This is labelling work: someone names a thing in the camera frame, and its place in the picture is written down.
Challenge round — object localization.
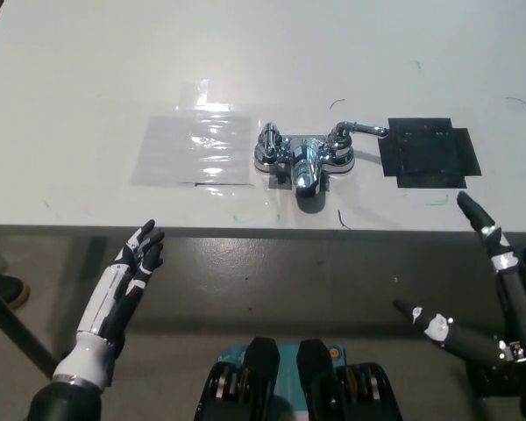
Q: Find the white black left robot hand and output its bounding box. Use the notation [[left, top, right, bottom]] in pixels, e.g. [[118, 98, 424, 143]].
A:
[[75, 218, 167, 352]]

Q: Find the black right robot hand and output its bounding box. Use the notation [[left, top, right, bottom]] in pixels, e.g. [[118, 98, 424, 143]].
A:
[[392, 191, 526, 421]]

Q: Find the chrome two-handle faucet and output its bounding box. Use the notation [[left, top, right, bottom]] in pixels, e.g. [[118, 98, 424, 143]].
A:
[[252, 120, 390, 198]]

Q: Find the dark diagonal table leg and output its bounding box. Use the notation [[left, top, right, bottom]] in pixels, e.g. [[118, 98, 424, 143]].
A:
[[0, 278, 60, 381]]

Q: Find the black shoe tan sole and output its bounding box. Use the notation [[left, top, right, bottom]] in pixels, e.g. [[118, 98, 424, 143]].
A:
[[0, 274, 32, 310]]

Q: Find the black tape patch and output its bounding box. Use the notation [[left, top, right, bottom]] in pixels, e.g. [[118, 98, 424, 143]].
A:
[[378, 117, 482, 190]]

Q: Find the grey laminated sheet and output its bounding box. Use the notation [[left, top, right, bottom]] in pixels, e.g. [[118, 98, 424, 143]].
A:
[[130, 114, 254, 188]]

